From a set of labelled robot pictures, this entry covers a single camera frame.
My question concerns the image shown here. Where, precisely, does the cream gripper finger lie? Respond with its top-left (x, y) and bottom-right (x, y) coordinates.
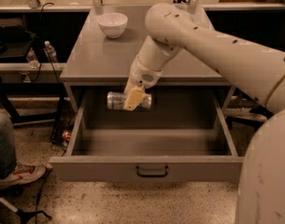
top-left (123, 88), bottom-right (146, 111)
top-left (124, 77), bottom-right (134, 94)

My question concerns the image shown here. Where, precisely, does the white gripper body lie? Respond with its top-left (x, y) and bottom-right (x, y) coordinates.
top-left (129, 57), bottom-right (162, 89)

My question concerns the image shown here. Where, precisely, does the silver blue redbull can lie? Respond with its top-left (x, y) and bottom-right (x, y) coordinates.
top-left (107, 91), bottom-right (151, 110)

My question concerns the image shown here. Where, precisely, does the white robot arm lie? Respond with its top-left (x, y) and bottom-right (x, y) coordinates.
top-left (123, 3), bottom-right (285, 224)

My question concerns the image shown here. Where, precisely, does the grey drawer cabinet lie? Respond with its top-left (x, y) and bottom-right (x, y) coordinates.
top-left (61, 5), bottom-right (230, 109)

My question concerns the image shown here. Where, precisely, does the open grey top drawer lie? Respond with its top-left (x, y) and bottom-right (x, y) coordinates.
top-left (50, 87), bottom-right (243, 182)

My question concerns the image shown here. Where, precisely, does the white ceramic bowl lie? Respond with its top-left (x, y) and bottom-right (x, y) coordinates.
top-left (97, 12), bottom-right (128, 38)

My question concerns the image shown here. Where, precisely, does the clear plastic water bottle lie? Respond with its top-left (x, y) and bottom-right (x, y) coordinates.
top-left (44, 41), bottom-right (59, 63)

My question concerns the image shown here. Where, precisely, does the black stand with legs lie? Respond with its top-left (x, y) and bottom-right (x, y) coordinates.
top-left (0, 77), bottom-right (66, 144)

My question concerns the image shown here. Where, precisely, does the white red sneaker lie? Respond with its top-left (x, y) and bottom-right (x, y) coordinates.
top-left (0, 164), bottom-right (47, 189)

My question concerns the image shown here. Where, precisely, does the blue jeans leg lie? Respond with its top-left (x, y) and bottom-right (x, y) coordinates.
top-left (0, 113), bottom-right (17, 179)

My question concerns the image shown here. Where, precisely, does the black drawer handle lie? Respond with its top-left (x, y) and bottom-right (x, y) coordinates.
top-left (135, 166), bottom-right (169, 178)

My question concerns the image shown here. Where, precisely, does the black hanging cable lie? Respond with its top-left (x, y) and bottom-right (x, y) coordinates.
top-left (29, 2), bottom-right (66, 133)

